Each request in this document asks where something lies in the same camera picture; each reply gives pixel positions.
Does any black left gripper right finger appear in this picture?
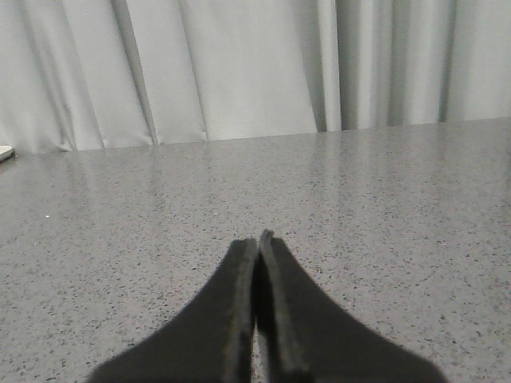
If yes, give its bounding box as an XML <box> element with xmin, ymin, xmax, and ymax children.
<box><xmin>256</xmin><ymin>230</ymin><xmax>446</xmax><ymax>382</ymax></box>

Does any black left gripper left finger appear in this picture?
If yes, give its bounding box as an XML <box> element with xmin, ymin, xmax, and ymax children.
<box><xmin>89</xmin><ymin>239</ymin><xmax>256</xmax><ymax>382</ymax></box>

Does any grey curtain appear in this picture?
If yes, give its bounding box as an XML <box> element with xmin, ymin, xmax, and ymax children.
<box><xmin>1</xmin><ymin>1</ymin><xmax>510</xmax><ymax>153</ymax></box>

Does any white flat object at edge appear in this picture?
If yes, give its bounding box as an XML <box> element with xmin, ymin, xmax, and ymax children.
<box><xmin>0</xmin><ymin>145</ymin><xmax>15</xmax><ymax>162</ymax></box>

